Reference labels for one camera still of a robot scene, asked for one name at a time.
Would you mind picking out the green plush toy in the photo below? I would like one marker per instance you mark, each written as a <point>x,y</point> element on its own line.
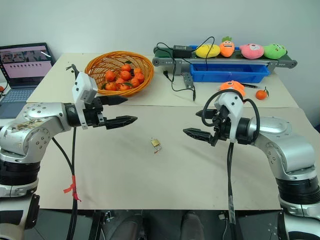
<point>274,51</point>

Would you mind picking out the black pen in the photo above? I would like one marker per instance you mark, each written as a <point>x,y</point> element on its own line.
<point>250,86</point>

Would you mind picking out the brass padlock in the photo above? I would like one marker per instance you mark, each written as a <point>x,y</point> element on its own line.
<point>155,143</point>

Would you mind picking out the orange plush toy with face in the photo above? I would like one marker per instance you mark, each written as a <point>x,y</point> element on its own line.
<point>233,86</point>

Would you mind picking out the orange wicker basket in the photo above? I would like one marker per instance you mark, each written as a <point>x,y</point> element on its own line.
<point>147,72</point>

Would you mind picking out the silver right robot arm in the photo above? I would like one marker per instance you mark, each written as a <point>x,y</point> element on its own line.
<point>287,150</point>

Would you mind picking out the blue plastic bin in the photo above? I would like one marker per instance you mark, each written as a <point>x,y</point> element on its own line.
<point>225,75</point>

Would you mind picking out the open laptop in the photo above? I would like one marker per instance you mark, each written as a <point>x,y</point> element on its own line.
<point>23,67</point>

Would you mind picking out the tangerine with leaf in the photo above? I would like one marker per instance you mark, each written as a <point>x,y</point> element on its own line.
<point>261,94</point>

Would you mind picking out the orange carrot plush toy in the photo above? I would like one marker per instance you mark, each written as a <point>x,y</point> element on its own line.
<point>227,48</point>

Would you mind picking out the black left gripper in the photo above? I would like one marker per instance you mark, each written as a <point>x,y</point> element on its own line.
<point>94,115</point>

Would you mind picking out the small key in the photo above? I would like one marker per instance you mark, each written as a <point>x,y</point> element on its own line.
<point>156,150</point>

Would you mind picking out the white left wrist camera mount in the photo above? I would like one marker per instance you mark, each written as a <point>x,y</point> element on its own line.
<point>83,86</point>

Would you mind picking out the small conveyor belt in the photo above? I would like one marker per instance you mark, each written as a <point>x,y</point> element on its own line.
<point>175,61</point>

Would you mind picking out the yellow plush toy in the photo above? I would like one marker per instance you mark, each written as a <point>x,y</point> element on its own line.
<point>207,50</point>

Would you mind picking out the black power adapter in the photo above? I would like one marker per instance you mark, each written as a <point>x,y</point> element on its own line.
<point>182,48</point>

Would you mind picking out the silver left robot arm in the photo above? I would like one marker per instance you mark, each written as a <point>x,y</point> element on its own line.
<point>32,125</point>

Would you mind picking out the pink plush toy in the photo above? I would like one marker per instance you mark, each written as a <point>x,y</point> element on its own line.
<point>251,51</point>

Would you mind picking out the red tape strip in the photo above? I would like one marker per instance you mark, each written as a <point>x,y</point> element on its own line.
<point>73,186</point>

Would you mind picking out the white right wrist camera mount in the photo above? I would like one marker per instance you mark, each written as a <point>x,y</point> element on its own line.
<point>233,105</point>

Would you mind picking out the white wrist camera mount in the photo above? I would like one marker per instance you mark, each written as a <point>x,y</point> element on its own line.
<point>233,105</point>
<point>83,86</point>

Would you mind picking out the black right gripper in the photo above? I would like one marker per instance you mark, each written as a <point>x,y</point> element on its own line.
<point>220,127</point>

